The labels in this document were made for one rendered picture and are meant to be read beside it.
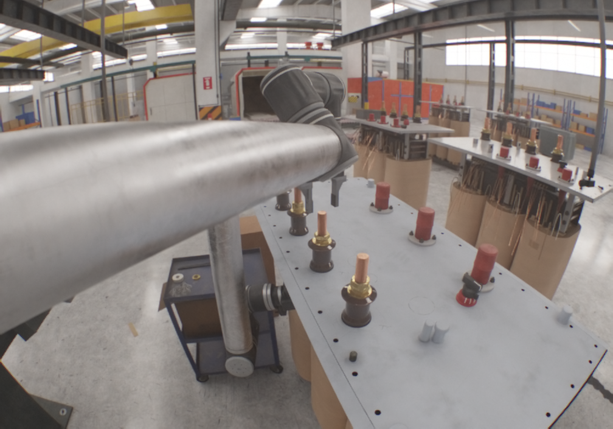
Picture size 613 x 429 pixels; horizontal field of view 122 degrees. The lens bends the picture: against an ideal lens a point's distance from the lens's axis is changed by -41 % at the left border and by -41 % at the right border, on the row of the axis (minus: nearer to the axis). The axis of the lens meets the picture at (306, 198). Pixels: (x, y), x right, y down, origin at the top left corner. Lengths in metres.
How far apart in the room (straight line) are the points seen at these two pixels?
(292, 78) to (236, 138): 0.41
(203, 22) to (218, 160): 11.16
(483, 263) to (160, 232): 0.91
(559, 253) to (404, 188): 1.98
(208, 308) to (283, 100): 1.44
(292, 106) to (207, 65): 10.48
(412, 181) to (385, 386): 2.98
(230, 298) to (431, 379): 0.61
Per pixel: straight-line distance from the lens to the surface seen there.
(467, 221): 2.66
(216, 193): 0.22
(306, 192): 0.85
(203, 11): 11.47
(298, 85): 0.64
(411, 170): 3.42
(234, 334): 1.00
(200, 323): 1.92
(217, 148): 0.23
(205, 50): 11.13
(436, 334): 0.78
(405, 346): 0.77
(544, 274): 2.34
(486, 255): 0.96
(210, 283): 1.81
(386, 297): 0.90
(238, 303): 0.93
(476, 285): 0.90
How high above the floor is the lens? 1.95
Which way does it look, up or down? 22 degrees down
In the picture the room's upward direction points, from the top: 1 degrees counter-clockwise
